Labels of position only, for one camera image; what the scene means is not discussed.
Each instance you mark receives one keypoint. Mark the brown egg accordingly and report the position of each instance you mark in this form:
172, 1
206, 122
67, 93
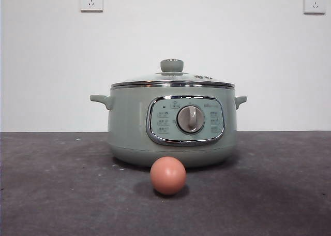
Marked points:
168, 175

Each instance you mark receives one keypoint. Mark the sage green electric cooking pot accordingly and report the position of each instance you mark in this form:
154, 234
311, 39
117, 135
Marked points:
126, 127

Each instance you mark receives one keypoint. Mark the white wall power socket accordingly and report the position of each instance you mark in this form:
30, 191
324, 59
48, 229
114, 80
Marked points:
314, 2
91, 0

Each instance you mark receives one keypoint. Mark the glass lid with green knob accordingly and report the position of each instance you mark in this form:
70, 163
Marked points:
171, 65

